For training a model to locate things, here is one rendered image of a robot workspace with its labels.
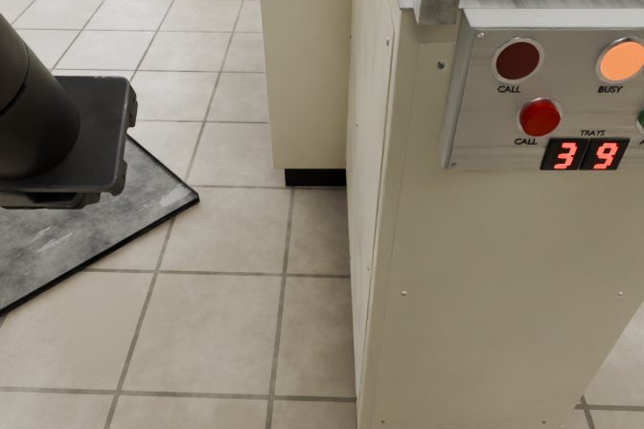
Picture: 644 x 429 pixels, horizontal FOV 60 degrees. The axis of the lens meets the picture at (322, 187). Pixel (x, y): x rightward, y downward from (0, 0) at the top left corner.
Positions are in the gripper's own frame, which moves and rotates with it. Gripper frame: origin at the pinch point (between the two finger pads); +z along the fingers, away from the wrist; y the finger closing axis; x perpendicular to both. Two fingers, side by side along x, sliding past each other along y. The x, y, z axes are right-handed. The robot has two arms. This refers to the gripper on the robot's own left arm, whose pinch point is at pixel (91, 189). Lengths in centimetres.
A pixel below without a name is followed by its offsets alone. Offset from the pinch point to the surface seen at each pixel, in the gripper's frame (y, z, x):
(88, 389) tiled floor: 29, 81, 13
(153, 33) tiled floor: 50, 150, -119
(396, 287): -24.6, 30.9, 1.1
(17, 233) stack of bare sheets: 59, 98, -24
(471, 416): -40, 60, 16
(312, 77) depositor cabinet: -14, 75, -54
